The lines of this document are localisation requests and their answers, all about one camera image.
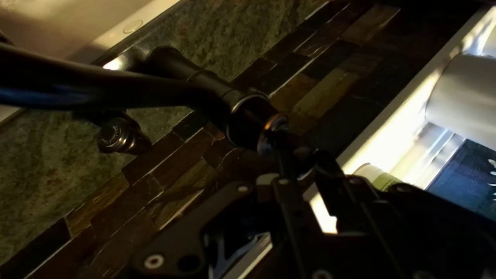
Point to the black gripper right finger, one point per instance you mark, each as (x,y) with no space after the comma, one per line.
(406,233)

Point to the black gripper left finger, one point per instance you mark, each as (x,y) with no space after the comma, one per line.
(220,231)

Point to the dark bronze faucet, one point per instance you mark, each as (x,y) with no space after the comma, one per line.
(248,120)

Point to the white ceramic sink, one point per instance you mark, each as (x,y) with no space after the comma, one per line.
(74,30)

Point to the green dish soap bottle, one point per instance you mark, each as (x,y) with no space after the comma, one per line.
(377,177)

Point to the dark side sprayer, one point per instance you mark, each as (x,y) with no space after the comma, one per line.
(122,135)

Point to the white potted plant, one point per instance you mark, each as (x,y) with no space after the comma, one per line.
(463,100)

